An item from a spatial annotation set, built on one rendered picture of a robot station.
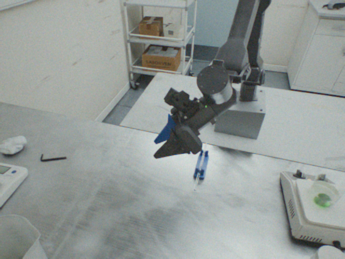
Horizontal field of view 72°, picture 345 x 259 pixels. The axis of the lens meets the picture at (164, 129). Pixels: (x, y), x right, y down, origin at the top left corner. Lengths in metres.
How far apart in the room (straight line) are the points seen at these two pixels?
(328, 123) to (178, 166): 0.63
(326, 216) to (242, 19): 0.47
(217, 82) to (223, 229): 0.38
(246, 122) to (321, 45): 2.24
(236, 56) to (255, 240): 0.43
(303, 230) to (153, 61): 2.39
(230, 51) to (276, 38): 3.02
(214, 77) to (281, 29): 3.11
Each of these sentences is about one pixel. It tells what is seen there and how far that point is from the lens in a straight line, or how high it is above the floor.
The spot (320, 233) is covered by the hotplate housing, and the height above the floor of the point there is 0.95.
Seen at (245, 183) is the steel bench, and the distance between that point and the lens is 0.76.
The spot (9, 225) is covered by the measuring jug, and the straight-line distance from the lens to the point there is 0.60.
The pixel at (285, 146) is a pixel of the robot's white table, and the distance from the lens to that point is 0.93.
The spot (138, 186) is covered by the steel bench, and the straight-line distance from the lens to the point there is 0.72.
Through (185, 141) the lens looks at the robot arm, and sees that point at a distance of 0.43.
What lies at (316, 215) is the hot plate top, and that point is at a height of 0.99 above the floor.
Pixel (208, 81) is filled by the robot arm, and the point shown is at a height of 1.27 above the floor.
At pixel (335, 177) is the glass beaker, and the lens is 0.68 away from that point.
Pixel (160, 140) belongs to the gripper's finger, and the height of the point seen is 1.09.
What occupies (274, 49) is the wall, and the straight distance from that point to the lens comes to 3.59.
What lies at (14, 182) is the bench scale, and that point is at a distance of 0.81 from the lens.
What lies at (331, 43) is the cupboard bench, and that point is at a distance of 3.04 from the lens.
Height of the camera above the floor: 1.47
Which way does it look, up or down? 40 degrees down
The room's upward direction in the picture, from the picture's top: straight up
